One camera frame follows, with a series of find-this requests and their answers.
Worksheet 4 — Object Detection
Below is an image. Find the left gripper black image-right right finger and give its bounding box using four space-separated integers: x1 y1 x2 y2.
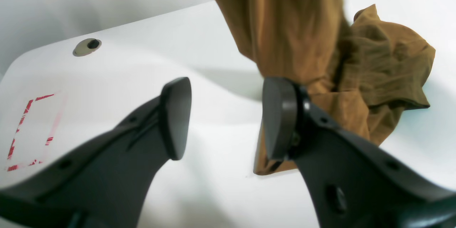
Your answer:
262 77 456 228

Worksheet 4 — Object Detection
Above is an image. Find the left gripper black image-right left finger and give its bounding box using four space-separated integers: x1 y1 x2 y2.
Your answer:
1 77 192 228

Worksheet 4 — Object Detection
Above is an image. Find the brown t-shirt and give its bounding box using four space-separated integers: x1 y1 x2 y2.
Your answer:
200 0 436 176

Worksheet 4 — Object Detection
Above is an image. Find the red tape rectangle marking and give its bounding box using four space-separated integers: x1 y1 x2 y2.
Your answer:
4 92 67 173

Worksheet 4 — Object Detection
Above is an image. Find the grey table grommet right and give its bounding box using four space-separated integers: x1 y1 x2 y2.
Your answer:
73 38 102 57

